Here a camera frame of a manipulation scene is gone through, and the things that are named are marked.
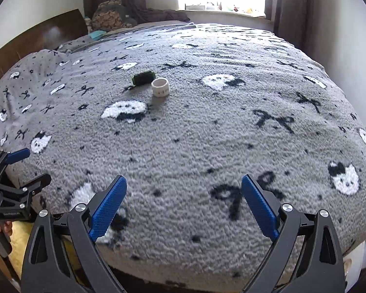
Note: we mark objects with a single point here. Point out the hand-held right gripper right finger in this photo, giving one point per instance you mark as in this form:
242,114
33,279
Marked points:
259,206

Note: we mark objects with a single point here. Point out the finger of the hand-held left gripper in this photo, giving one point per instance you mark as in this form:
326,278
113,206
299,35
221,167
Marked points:
33,186
16,156

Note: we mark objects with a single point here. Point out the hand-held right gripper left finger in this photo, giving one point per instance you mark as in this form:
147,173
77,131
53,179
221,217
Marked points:
108,207

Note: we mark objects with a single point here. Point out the small white jar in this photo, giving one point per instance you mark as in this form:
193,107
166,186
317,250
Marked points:
160,88

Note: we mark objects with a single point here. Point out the black thread spool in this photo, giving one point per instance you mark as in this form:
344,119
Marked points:
143,77

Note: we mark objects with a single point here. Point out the person's left hand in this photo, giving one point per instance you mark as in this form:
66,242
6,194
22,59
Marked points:
5,227

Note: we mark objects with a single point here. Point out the grey printed blanket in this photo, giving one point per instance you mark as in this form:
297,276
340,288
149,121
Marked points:
201,143

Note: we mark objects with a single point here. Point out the grey dotted pillow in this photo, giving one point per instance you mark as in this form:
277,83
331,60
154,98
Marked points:
76,43

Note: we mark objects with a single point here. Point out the dark wooden headboard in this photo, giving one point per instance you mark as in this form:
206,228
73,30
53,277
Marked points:
48,27

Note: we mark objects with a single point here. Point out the teal small item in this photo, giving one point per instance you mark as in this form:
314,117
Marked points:
97,34

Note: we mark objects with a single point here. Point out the brown patterned cushion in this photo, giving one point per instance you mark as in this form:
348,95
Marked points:
109,16

